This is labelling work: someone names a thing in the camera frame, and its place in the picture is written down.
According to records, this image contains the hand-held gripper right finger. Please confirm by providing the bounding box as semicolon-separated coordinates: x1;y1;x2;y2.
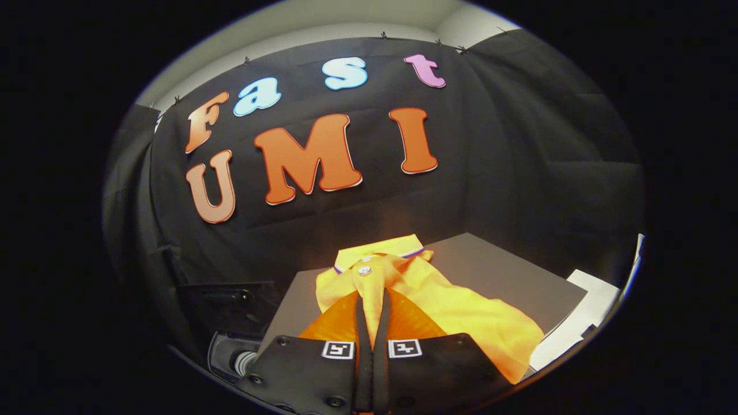
372;287;515;414

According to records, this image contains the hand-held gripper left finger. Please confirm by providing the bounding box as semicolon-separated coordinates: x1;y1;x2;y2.
239;290;375;414

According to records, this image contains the yellow polo shirt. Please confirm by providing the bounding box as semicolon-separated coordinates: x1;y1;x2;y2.
315;233;545;385

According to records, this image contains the dark grey washing machine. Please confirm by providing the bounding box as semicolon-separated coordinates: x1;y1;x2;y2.
206;330;266;386

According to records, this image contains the washing machine glass lid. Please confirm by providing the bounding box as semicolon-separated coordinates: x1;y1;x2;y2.
176;281;283;338

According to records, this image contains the grey cabinet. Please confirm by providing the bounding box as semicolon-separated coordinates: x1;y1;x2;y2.
259;232;589;358

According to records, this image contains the black backdrop cloth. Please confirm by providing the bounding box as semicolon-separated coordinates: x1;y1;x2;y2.
103;29;645;369

